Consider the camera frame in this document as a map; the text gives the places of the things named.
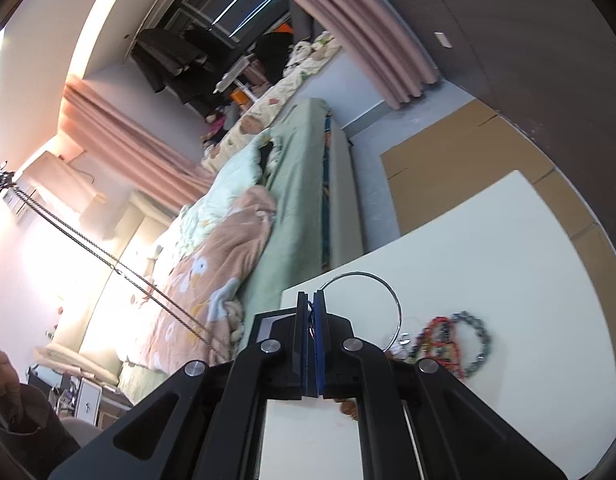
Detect stuffed toys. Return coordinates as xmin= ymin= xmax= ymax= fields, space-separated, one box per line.
xmin=202 ymin=105 xmax=239 ymax=147

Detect brown cardboard sheet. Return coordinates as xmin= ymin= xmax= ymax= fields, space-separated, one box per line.
xmin=380 ymin=99 xmax=616 ymax=351

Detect grey bead bracelet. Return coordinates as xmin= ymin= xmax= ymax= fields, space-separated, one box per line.
xmin=450 ymin=311 xmax=493 ymax=380

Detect bed with green sheet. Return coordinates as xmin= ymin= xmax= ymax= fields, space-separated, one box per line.
xmin=118 ymin=97 xmax=369 ymax=406

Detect wall air conditioner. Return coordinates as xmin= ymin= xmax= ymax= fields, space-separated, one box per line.
xmin=17 ymin=149 xmax=107 ymax=222

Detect white rack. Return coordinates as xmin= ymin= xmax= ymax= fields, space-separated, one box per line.
xmin=214 ymin=56 xmax=269 ymax=107

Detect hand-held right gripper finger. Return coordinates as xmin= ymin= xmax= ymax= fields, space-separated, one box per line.
xmin=312 ymin=290 xmax=569 ymax=480
xmin=48 ymin=291 xmax=313 ymax=480

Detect dark cloth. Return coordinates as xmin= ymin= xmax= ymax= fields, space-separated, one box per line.
xmin=0 ymin=382 xmax=85 ymax=480

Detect white and green quilt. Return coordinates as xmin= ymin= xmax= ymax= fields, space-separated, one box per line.
xmin=177 ymin=127 xmax=285 ymax=261

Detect thin metal chain necklace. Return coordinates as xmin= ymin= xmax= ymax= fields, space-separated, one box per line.
xmin=0 ymin=160 xmax=239 ymax=363

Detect red bead bracelet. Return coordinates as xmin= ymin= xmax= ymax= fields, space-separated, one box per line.
xmin=415 ymin=316 xmax=463 ymax=376

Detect peach floral blanket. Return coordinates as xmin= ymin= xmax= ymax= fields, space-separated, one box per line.
xmin=150 ymin=186 xmax=279 ymax=371

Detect silver bangle hoop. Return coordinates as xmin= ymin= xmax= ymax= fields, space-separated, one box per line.
xmin=319 ymin=272 xmax=403 ymax=356

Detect pink curtain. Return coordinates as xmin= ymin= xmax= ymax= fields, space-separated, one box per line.
xmin=248 ymin=0 xmax=441 ymax=109
xmin=60 ymin=75 xmax=219 ymax=212

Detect cream printed blanket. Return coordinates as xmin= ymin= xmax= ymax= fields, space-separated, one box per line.
xmin=202 ymin=35 xmax=343 ymax=171

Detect hanging black clothes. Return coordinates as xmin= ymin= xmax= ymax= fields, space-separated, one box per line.
xmin=130 ymin=26 xmax=249 ymax=107

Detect white nightstand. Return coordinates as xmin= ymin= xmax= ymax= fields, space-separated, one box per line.
xmin=69 ymin=376 xmax=105 ymax=422

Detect window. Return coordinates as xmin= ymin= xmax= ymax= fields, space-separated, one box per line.
xmin=138 ymin=0 xmax=289 ymax=53

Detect black and orange chair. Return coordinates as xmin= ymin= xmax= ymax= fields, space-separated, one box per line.
xmin=252 ymin=21 xmax=295 ymax=87

